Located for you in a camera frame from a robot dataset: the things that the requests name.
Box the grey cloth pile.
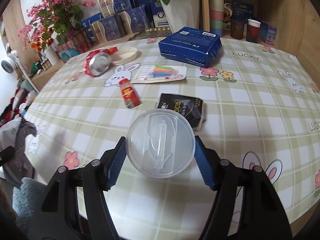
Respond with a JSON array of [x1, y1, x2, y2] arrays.
[[0, 120, 38, 180]]

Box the crushed red can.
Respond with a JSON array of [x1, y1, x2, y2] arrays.
[[84, 48, 118, 77]]

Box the stack of pastel cups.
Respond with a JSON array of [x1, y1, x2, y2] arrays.
[[209, 0, 224, 37]]

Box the blue cardboard box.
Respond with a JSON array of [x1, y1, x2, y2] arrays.
[[158, 27, 222, 68]]

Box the flat blue box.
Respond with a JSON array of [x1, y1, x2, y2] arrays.
[[80, 14, 103, 32]]

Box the clear round plastic lid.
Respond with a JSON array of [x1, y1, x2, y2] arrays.
[[126, 109, 196, 178]]

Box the small red bottle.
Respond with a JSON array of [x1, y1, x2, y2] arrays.
[[119, 78, 142, 109]]

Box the white round device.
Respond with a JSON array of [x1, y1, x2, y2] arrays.
[[1, 51, 19, 74]]

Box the red roses in white pot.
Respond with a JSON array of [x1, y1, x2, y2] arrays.
[[134, 0, 202, 34]]

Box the orange artificial flowers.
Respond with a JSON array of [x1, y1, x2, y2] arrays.
[[29, 26, 54, 53]]

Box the dark blue box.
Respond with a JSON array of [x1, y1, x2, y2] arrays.
[[132, 0, 150, 10]]

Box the cartoon printed box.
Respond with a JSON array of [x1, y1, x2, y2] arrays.
[[223, 0, 235, 31]]

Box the brown wavy planter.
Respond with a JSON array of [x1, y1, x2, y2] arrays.
[[56, 29, 94, 55]]

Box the brown jars on shelf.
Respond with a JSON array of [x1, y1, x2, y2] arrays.
[[246, 19, 262, 43]]

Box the brown cup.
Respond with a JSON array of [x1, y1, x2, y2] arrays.
[[230, 19, 247, 40]]

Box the blue shelf box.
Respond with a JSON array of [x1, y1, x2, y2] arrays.
[[233, 1, 254, 22]]

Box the wooden shelf unit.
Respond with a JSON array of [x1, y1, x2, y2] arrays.
[[199, 0, 320, 98]]

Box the colourful candle pack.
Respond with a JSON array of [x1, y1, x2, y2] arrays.
[[130, 64, 187, 84]]

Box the small blue carton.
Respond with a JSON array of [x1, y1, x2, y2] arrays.
[[259, 22, 277, 46]]

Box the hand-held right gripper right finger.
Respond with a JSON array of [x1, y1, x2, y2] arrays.
[[194, 135, 293, 240]]

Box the blue gold gift box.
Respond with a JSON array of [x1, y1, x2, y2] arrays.
[[119, 6, 153, 34], [89, 15, 125, 43], [97, 0, 133, 18]]

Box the row of small bottles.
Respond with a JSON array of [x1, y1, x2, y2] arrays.
[[32, 59, 52, 71]]

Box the person's blue fleece clothing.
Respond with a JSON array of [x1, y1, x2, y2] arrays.
[[11, 177, 48, 230]]

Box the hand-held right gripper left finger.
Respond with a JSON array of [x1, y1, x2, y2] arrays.
[[27, 136, 127, 240]]

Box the green checkered tablecloth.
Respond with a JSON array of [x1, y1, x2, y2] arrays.
[[24, 31, 320, 230]]

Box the cream round lid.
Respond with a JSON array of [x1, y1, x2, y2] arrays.
[[111, 47, 138, 66]]

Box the pink artificial blossom plant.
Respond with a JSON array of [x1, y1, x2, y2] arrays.
[[17, 0, 97, 50]]

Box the blue white carton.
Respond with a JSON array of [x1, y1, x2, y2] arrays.
[[149, 0, 172, 28]]

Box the black snack packet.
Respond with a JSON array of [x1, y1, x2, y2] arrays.
[[156, 93, 207, 132]]

